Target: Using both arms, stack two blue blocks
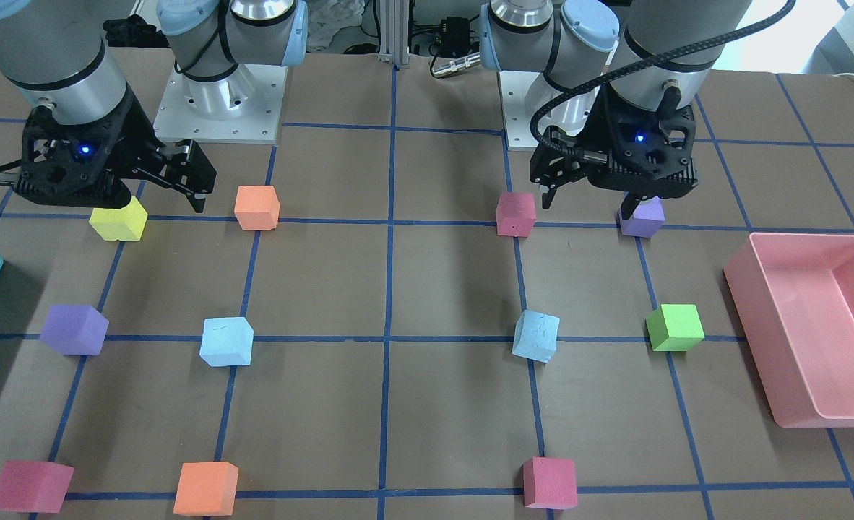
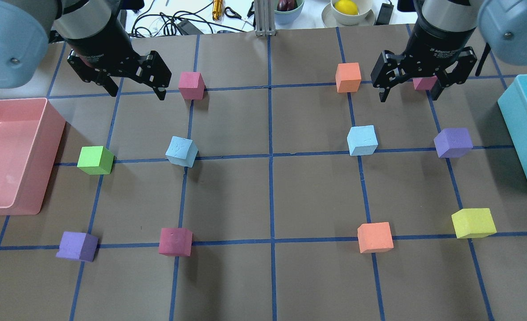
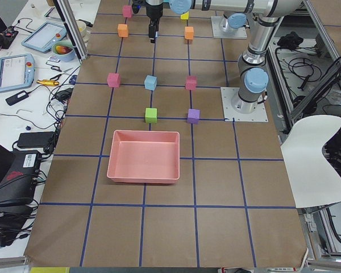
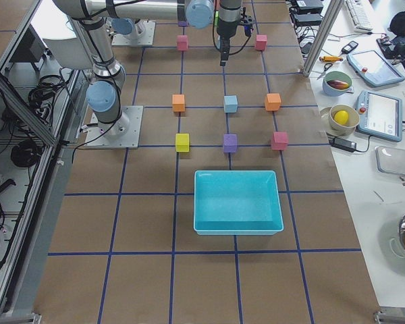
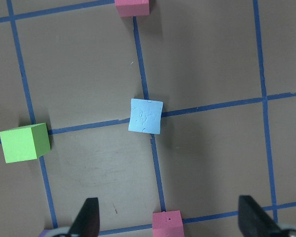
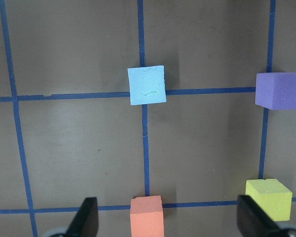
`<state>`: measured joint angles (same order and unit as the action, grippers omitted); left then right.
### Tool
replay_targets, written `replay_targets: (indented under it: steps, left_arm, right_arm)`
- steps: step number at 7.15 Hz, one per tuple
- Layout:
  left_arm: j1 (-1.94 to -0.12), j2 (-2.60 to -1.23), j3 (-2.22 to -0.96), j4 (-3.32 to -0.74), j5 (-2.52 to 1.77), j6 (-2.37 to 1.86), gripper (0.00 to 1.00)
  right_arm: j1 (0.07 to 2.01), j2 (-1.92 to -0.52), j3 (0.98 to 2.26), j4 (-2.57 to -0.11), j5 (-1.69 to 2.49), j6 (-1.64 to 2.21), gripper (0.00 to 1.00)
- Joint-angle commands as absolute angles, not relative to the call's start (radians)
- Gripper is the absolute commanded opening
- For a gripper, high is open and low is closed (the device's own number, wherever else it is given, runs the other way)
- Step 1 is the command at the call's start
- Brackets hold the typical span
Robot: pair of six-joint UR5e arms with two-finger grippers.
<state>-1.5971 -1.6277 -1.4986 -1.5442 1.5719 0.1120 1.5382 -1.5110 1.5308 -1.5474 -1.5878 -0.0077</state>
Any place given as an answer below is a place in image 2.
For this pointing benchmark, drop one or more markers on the black power adapter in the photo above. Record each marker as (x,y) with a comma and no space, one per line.
(185,27)

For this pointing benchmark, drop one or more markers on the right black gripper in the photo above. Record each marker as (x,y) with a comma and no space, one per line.
(434,39)

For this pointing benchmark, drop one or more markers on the purple block lower left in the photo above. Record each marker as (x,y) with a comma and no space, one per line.
(77,246)

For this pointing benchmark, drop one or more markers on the orange block upper right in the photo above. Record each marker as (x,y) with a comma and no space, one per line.
(348,77)

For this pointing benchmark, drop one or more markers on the dark pink block lower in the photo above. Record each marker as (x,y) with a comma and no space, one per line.
(175,242)

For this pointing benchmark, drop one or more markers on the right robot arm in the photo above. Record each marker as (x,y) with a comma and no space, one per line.
(502,24)

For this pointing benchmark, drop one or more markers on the light blue block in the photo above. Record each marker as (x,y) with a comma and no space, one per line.
(181,152)
(362,140)

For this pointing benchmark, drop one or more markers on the purple block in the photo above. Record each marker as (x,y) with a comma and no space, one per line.
(77,246)
(453,142)

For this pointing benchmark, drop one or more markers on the orange block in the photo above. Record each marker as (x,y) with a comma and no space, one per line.
(374,237)
(348,77)

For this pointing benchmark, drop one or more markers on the pink block upper left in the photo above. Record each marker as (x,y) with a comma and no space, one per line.
(191,85)

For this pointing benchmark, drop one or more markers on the aluminium frame post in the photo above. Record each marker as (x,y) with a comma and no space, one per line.
(264,18)

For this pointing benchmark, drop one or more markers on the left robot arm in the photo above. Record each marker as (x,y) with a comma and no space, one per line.
(26,25)

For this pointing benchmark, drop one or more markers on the black scissors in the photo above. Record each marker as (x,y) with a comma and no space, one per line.
(230,13)

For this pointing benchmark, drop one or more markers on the pink tray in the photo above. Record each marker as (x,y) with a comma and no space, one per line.
(30,134)

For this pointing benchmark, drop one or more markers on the green bowl with fruit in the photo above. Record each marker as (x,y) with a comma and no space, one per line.
(286,11)

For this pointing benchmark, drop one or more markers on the purple block right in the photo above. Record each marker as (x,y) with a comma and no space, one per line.
(453,142)

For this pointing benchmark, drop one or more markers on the pink block under gripper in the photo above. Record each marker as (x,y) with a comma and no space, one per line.
(424,83)

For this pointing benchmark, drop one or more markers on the green block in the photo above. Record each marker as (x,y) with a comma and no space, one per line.
(95,160)

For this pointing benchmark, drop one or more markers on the bowl with lemon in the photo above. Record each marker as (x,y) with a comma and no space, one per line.
(339,13)

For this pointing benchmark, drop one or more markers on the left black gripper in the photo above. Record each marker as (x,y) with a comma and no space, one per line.
(104,41)

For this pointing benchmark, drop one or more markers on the yellow block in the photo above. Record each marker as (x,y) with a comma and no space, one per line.
(473,223)

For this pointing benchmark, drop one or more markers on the orange block lower right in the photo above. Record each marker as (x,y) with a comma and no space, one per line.
(374,237)

